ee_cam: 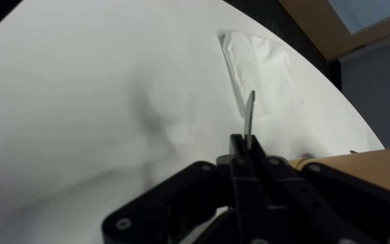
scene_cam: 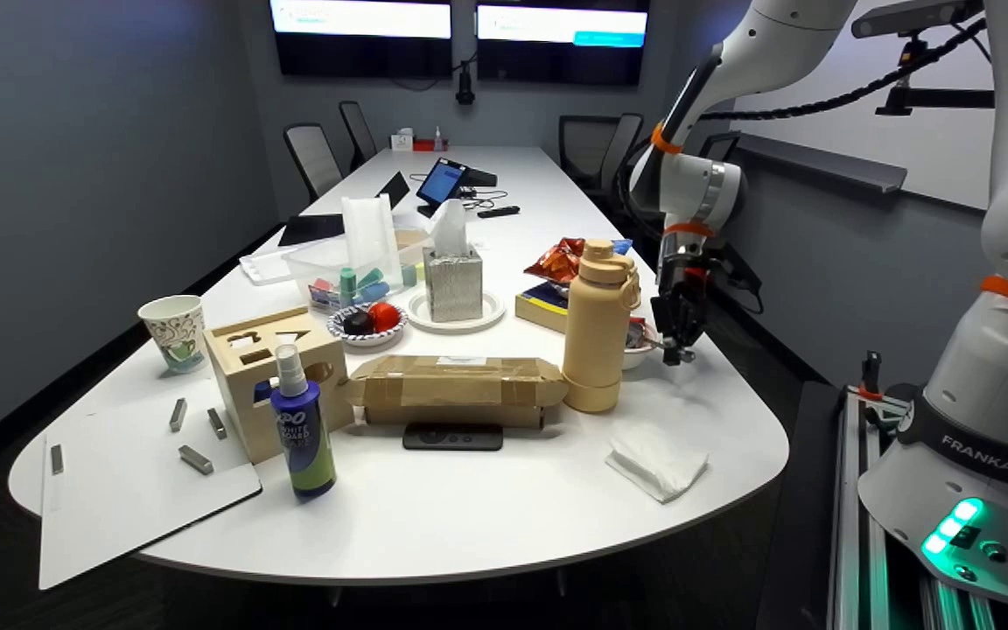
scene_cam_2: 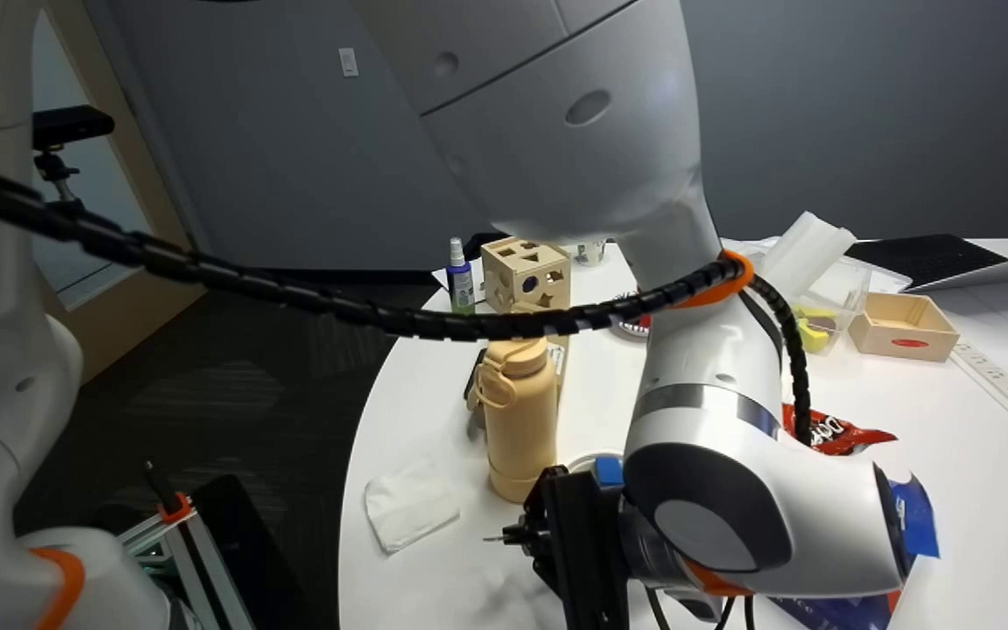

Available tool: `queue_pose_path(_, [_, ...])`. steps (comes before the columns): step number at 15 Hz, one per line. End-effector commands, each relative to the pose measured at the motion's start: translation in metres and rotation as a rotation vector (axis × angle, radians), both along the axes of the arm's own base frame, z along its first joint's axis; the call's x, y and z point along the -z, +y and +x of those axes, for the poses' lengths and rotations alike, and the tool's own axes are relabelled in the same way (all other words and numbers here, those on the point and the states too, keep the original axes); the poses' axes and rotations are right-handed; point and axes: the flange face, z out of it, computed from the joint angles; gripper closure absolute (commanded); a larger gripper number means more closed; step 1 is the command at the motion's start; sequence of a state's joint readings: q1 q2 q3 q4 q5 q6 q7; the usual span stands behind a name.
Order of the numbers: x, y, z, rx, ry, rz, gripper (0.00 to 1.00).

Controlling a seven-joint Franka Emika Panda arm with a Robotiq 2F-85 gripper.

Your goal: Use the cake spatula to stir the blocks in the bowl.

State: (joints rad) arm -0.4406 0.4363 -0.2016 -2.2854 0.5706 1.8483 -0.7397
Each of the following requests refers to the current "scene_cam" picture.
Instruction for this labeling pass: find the white plate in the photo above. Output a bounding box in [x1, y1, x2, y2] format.
[402, 287, 512, 336]

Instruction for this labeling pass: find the white bowl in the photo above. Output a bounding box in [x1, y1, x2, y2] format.
[622, 316, 679, 371]

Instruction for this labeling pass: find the clear plastic bag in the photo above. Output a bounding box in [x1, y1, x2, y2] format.
[338, 193, 405, 290]

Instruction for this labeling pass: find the gray tissue box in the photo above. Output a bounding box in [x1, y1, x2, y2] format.
[419, 200, 486, 326]

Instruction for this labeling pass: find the wall whiteboard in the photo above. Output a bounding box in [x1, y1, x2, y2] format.
[734, 0, 996, 215]

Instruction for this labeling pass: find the camera on black stand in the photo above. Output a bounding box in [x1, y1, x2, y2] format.
[849, 0, 996, 119]

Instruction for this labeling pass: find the orange chip bag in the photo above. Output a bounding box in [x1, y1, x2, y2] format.
[523, 235, 589, 287]

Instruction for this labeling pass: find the tablet with blue screen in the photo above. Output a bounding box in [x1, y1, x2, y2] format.
[413, 157, 470, 212]

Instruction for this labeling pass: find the printed paper cup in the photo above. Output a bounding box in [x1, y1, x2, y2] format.
[133, 290, 209, 375]

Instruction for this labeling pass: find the aluminium rail frame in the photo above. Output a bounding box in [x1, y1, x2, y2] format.
[825, 382, 996, 630]

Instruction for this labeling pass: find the white sponge block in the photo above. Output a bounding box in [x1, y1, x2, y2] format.
[604, 418, 712, 508]

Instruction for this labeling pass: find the wall monitor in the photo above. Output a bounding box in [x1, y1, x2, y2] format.
[475, 0, 653, 87]
[267, 0, 455, 80]

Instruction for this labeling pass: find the black office chair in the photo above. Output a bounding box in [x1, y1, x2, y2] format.
[285, 119, 344, 204]
[556, 113, 649, 196]
[336, 99, 383, 166]

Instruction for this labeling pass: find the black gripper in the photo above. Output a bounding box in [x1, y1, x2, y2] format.
[649, 255, 722, 368]

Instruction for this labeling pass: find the clear plastic container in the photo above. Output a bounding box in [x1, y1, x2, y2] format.
[292, 247, 395, 316]

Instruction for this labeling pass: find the black corrugated cable conduit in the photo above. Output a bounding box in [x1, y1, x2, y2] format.
[701, 12, 990, 127]

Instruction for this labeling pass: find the small bowl of toy fruit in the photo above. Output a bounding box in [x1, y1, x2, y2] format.
[325, 298, 409, 350]

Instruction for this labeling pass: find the wooden shape sorter box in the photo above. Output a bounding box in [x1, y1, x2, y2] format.
[201, 305, 358, 466]

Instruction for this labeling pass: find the white flat board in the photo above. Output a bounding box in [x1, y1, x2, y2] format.
[35, 389, 267, 596]

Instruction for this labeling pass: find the black laptop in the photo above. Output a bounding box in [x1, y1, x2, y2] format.
[275, 211, 348, 247]

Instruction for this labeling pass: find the tan water bottle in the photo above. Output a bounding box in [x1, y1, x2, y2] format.
[561, 239, 643, 417]

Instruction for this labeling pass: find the purple spray bottle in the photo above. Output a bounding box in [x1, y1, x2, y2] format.
[267, 340, 338, 505]

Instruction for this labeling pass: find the black webcam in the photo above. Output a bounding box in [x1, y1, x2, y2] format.
[450, 56, 479, 113]

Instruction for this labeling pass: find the blue snack bag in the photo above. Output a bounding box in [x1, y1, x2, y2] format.
[523, 276, 574, 316]

